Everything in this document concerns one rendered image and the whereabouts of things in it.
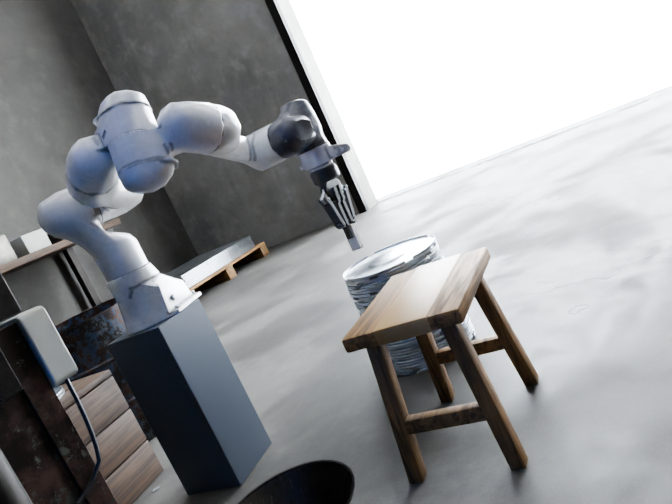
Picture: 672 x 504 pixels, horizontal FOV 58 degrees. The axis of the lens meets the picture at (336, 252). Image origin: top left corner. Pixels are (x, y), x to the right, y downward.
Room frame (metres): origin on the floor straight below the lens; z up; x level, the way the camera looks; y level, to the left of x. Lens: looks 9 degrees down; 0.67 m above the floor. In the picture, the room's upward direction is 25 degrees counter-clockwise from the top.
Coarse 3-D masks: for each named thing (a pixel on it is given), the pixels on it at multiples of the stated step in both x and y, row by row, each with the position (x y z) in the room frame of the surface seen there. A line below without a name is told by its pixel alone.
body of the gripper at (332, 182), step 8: (328, 168) 1.57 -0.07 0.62; (336, 168) 1.58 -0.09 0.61; (312, 176) 1.58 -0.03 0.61; (320, 176) 1.57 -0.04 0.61; (328, 176) 1.56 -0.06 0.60; (336, 176) 1.57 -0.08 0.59; (320, 184) 1.57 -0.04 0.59; (328, 184) 1.58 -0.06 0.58; (336, 184) 1.61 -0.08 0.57; (320, 192) 1.57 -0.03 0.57; (328, 192) 1.57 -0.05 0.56
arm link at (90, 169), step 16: (112, 96) 1.27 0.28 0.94; (128, 96) 1.28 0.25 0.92; (144, 96) 1.31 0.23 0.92; (112, 112) 1.26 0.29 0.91; (128, 112) 1.26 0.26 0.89; (144, 112) 1.27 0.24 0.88; (112, 128) 1.25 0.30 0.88; (128, 128) 1.24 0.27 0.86; (144, 128) 1.25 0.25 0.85; (80, 144) 1.27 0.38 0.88; (96, 144) 1.28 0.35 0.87; (80, 160) 1.26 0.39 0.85; (96, 160) 1.27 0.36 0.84; (112, 160) 1.29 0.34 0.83; (80, 176) 1.28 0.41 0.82; (96, 176) 1.27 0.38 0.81; (112, 176) 1.31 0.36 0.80; (96, 192) 1.33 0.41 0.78
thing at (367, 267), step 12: (408, 240) 1.82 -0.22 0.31; (420, 240) 1.75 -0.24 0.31; (432, 240) 1.68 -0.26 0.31; (384, 252) 1.81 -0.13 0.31; (396, 252) 1.71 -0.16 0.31; (408, 252) 1.67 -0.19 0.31; (420, 252) 1.59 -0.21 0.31; (360, 264) 1.80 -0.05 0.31; (372, 264) 1.70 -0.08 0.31; (384, 264) 1.65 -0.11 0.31; (396, 264) 1.59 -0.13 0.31; (348, 276) 1.71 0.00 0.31; (360, 276) 1.65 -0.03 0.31; (372, 276) 1.59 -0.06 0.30
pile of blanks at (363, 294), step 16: (432, 256) 1.61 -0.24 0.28; (400, 272) 1.59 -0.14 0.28; (352, 288) 1.65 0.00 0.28; (368, 288) 1.60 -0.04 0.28; (368, 304) 1.62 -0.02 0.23; (464, 320) 1.63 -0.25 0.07; (400, 352) 1.59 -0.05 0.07; (416, 352) 1.57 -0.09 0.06; (400, 368) 1.61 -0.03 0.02; (416, 368) 1.60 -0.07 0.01
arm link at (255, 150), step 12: (228, 108) 1.36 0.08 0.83; (228, 120) 1.32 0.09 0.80; (228, 132) 1.31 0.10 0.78; (240, 132) 1.35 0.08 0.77; (264, 132) 1.52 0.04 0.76; (228, 144) 1.33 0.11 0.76; (240, 144) 1.51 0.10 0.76; (252, 144) 1.54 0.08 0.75; (264, 144) 1.52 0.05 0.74; (216, 156) 1.44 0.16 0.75; (228, 156) 1.46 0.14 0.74; (240, 156) 1.50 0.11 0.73; (252, 156) 1.54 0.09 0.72; (264, 156) 1.53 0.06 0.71; (276, 156) 1.52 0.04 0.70; (264, 168) 1.58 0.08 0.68
